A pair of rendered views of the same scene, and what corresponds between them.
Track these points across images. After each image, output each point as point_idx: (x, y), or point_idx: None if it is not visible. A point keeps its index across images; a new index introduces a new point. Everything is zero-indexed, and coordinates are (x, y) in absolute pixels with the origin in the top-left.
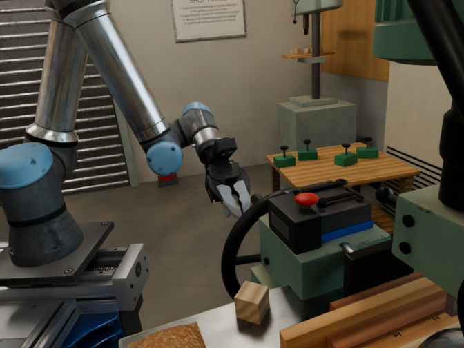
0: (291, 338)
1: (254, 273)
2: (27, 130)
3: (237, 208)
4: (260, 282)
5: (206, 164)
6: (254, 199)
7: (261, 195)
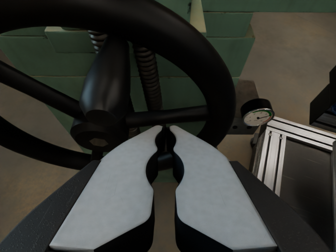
0: None
1: (204, 23)
2: None
3: (178, 127)
4: (202, 12)
5: None
6: (122, 75)
7: (87, 78)
